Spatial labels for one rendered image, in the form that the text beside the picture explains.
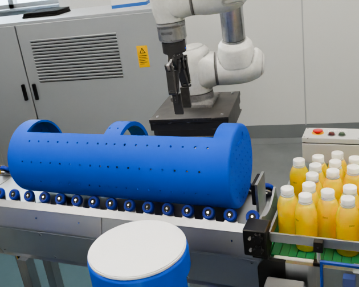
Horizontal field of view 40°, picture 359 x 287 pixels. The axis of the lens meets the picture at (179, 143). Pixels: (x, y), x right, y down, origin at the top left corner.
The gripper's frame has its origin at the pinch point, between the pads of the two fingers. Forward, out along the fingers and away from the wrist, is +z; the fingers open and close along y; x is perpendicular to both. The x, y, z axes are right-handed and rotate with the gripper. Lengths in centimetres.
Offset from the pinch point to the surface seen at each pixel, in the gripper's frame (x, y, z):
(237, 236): 17.7, 11.1, 42.6
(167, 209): -6.7, 10.3, 35.1
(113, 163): -22.9, 12.8, 17.3
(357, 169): 54, -6, 25
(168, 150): -2.6, 10.1, 13.2
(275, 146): -36, -265, 128
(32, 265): -81, 5, 72
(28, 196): -67, 10, 34
